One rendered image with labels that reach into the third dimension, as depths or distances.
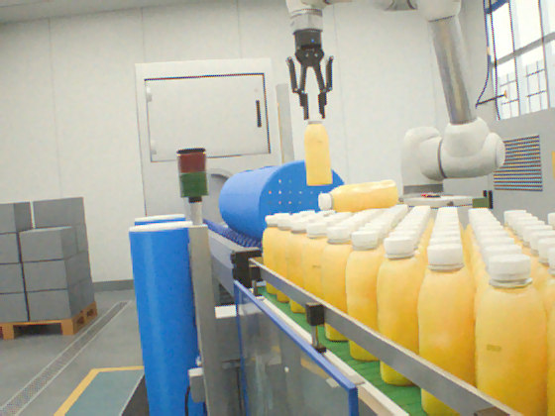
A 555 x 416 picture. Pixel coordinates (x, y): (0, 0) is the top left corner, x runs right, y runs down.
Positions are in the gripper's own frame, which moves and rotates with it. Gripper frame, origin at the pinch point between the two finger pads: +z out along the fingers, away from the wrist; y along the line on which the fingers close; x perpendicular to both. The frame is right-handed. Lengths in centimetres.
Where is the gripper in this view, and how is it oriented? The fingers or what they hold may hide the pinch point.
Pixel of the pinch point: (313, 107)
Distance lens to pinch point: 161.6
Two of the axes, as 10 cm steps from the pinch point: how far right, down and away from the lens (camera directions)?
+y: -9.7, 0.8, -2.2
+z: 0.8, 10.0, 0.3
